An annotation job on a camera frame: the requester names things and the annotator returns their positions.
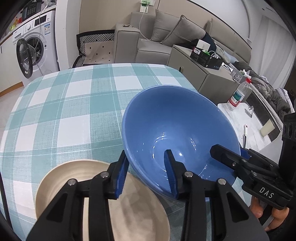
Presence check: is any white washing machine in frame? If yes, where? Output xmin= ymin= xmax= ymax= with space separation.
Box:
xmin=13 ymin=9 xmax=60 ymax=86

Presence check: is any grey sofa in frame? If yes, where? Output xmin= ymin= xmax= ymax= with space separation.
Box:
xmin=113 ymin=9 xmax=251 ymax=64

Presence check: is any clear water bottle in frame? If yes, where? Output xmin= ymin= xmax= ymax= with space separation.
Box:
xmin=228 ymin=78 xmax=251 ymax=107

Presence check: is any cream cup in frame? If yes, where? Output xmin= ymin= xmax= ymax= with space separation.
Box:
xmin=260 ymin=119 xmax=275 ymax=137

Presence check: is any white small box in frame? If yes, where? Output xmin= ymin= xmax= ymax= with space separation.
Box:
xmin=196 ymin=39 xmax=211 ymax=51

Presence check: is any blue bowl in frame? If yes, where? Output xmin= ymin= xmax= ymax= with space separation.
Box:
xmin=121 ymin=85 xmax=241 ymax=197
xmin=125 ymin=148 xmax=235 ymax=199

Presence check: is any black box with cables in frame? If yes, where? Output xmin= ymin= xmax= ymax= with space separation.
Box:
xmin=190 ymin=47 xmax=222 ymax=70

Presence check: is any black pressure cooker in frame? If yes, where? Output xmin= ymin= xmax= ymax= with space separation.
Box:
xmin=22 ymin=0 xmax=44 ymax=18

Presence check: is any teal checked tablecloth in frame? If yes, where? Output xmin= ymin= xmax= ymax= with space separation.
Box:
xmin=0 ymin=63 xmax=253 ymax=241

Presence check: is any person's right hand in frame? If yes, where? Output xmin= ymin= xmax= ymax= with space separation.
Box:
xmin=249 ymin=196 xmax=290 ymax=232

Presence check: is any grey cushion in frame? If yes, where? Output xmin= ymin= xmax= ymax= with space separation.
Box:
xmin=151 ymin=9 xmax=180 ymax=42
xmin=161 ymin=15 xmax=206 ymax=47

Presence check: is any grey bedside cabinet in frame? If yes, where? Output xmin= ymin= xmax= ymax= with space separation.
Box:
xmin=168 ymin=45 xmax=238 ymax=104

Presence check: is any patterned floor mat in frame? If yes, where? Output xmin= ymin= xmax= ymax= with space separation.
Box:
xmin=72 ymin=30 xmax=115 ymax=68

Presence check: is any cream round plate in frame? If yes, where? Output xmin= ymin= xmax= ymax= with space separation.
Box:
xmin=35 ymin=160 xmax=170 ymax=240

